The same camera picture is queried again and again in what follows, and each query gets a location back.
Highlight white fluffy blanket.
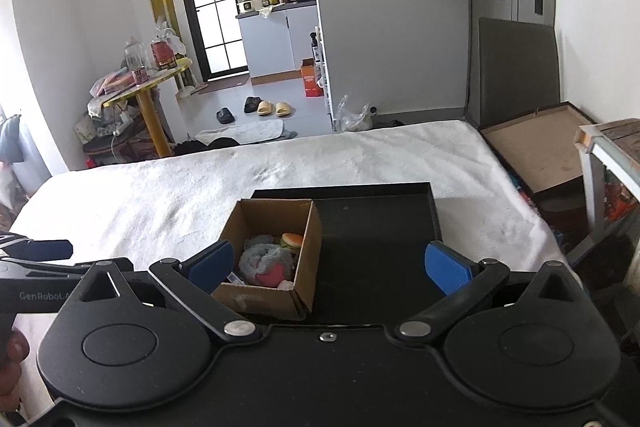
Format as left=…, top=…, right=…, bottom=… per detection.
left=10, top=119, right=573, bottom=408

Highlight grey cushion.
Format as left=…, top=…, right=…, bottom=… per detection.
left=0, top=114, right=37, bottom=168

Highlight crumpled plastic bag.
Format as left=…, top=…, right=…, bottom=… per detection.
left=152, top=16, right=189, bottom=56

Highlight orange carton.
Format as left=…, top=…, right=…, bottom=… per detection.
left=300, top=58, right=325, bottom=98

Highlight wooden topped side table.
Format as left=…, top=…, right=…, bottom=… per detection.
left=573, top=119, right=640, bottom=249

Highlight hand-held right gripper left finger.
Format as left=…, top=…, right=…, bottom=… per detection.
left=74, top=239, right=263, bottom=345

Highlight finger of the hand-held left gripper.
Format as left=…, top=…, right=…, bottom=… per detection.
left=0, top=257, right=96, bottom=280
left=0, top=232, right=74, bottom=263

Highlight white floor towel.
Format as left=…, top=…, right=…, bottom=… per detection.
left=194, top=119, right=299, bottom=146

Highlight brown padded board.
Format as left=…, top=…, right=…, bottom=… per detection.
left=477, top=17, right=561, bottom=128

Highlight clear plastic bag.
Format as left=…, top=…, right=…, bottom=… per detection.
left=337, top=95, right=375, bottom=133

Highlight round yellow-rimmed table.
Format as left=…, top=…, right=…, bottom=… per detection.
left=90, top=57, right=194, bottom=158

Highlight grey fluffy toy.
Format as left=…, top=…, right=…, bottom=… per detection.
left=238, top=234, right=297, bottom=284

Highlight person's left hand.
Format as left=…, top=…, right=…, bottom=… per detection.
left=0, top=328, right=31, bottom=400

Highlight pile of pink packets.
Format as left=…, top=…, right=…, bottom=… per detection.
left=90, top=68, right=137, bottom=98

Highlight clear glass jar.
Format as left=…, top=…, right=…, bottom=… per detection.
left=123, top=36, right=149, bottom=74

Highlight plush burger toy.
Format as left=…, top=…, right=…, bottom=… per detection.
left=280, top=232, right=305, bottom=254

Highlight dark clothes on floor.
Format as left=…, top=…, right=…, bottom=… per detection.
left=174, top=137, right=242, bottom=156

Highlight black framed glass door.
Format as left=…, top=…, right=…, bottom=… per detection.
left=172, top=0, right=251, bottom=82

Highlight black tray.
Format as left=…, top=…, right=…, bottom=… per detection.
left=250, top=182, right=446, bottom=327

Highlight red box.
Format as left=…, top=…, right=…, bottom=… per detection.
left=150, top=39, right=177, bottom=70

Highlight pink soft toy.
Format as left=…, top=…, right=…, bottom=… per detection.
left=251, top=263, right=284, bottom=289

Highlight white kitchen counter cabinet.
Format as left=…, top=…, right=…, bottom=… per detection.
left=236, top=2, right=321, bottom=81

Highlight brown cardboard box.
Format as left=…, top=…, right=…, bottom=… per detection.
left=211, top=198, right=322, bottom=322

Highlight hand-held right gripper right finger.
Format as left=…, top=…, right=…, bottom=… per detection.
left=397, top=241, right=588, bottom=344

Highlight brown doormat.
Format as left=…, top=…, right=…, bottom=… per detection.
left=193, top=76, right=250, bottom=96

